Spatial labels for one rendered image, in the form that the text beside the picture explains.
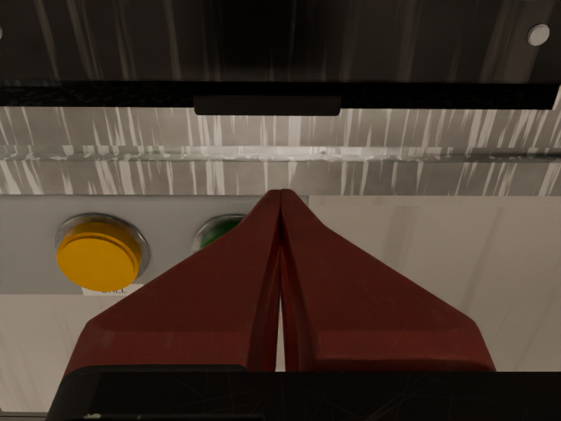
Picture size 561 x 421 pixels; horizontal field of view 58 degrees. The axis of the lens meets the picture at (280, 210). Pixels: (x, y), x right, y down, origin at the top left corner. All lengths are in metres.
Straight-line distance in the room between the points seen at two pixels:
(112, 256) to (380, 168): 0.14
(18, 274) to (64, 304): 0.17
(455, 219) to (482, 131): 0.17
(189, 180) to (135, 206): 0.03
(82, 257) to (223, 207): 0.07
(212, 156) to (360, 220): 0.18
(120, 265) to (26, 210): 0.05
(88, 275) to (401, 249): 0.24
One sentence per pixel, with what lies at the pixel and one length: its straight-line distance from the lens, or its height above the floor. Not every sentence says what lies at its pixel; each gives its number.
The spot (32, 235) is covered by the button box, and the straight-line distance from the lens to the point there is 0.28.
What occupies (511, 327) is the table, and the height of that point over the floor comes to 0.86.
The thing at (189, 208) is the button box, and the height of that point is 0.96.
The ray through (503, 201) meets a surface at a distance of 0.40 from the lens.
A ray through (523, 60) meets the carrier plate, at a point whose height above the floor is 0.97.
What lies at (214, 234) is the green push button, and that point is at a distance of 0.25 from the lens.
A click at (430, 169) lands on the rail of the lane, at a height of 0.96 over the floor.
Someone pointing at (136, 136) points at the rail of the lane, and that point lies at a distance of 0.23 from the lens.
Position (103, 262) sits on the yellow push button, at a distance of 0.27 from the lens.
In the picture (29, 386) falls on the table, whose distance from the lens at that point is 0.58.
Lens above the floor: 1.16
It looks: 53 degrees down
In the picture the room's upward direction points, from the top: 179 degrees clockwise
